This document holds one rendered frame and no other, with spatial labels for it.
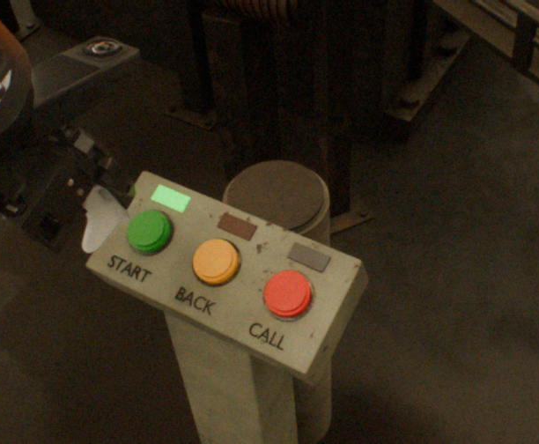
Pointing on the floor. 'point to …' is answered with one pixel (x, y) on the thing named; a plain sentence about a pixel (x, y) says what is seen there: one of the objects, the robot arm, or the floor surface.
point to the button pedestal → (233, 314)
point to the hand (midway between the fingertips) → (121, 203)
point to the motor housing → (247, 75)
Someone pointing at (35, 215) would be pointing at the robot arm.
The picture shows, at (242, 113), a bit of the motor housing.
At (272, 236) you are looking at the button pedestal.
